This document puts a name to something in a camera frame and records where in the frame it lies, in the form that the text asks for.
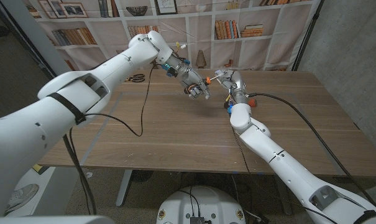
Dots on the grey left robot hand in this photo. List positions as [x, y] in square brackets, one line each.
[192, 81]

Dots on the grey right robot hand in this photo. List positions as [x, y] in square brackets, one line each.
[235, 84]

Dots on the black orange screwdriver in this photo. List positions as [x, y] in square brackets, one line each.
[208, 80]

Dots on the beige masking tape roll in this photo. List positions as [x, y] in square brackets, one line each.
[217, 76]

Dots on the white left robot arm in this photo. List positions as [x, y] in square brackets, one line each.
[82, 90]

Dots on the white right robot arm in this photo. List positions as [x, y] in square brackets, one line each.
[268, 149]

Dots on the black orange scissors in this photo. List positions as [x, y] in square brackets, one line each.
[130, 80]

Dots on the printed bookshelf backdrop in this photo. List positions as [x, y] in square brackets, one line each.
[281, 46]

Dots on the black backdrop stand pole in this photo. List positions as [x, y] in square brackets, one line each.
[300, 56]

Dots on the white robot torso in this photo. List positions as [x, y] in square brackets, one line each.
[203, 202]

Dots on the grey table leg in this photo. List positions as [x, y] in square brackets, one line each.
[124, 189]
[282, 202]

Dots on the yellow black pad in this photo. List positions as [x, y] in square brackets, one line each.
[37, 168]

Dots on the white grey sneaker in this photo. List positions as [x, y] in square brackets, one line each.
[20, 196]

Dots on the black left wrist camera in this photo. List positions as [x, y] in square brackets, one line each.
[171, 71]

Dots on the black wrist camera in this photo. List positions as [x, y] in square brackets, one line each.
[228, 107]
[171, 71]

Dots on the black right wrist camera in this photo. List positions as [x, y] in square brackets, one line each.
[228, 107]

